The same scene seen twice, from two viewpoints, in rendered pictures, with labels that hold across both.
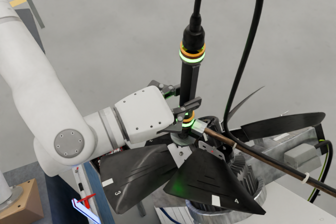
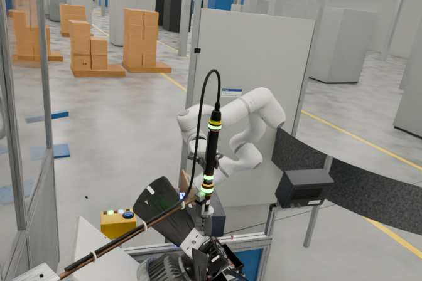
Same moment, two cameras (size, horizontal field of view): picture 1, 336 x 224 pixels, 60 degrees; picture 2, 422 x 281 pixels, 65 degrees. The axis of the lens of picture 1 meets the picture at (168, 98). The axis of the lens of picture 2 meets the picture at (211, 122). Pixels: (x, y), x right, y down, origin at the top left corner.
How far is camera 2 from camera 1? 117 cm
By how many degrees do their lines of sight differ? 76
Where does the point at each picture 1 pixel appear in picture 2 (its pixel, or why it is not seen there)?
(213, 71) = not seen: outside the picture
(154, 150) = (206, 229)
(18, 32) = (238, 105)
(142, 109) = (202, 144)
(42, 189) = not seen: hidden behind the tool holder
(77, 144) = (183, 114)
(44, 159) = not seen: hidden behind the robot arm
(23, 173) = (217, 207)
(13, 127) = (289, 270)
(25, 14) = (326, 179)
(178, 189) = (163, 180)
